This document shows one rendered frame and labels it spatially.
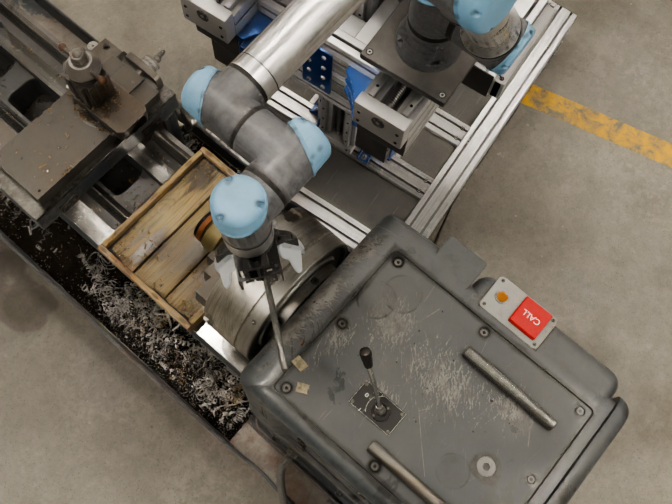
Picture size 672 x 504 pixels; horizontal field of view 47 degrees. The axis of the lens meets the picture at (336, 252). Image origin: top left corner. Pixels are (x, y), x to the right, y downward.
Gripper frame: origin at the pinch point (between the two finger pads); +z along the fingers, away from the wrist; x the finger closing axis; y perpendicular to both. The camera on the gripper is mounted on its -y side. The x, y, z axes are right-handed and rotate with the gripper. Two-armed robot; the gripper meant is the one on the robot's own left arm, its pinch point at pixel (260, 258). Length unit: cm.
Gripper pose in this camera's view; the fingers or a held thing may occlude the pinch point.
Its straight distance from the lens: 134.9
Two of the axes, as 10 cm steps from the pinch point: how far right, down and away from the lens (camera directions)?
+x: 9.8, -2.1, 0.5
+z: 0.1, 2.8, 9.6
